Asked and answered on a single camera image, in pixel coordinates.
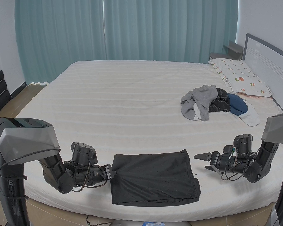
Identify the grey bedside table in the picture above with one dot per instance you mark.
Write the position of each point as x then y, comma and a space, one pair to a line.
225, 54

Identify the white garment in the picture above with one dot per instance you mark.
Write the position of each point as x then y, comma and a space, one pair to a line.
251, 118

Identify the black shiny garment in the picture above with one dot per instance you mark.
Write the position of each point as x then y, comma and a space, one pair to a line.
221, 101

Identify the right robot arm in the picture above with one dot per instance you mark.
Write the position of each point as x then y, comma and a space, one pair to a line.
273, 131

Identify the bed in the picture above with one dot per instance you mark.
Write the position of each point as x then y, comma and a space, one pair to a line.
120, 102

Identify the white printed pillow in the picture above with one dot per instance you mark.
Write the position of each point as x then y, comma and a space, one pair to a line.
240, 76

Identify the dark blue garment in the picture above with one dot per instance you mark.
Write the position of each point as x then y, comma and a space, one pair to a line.
238, 105

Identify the blue-green curtain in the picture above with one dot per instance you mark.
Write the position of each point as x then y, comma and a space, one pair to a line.
61, 32
169, 20

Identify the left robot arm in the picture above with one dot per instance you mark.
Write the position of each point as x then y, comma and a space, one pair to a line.
26, 135

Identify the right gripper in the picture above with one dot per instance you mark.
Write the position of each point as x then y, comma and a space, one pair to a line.
222, 163

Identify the grey knit garment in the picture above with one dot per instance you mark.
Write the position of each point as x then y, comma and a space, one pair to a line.
202, 98

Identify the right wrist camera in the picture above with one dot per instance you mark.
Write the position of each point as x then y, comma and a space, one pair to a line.
228, 149

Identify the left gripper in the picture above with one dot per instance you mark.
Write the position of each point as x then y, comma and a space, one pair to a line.
102, 173

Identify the black T-shirt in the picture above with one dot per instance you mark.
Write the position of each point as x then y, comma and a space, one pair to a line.
151, 175

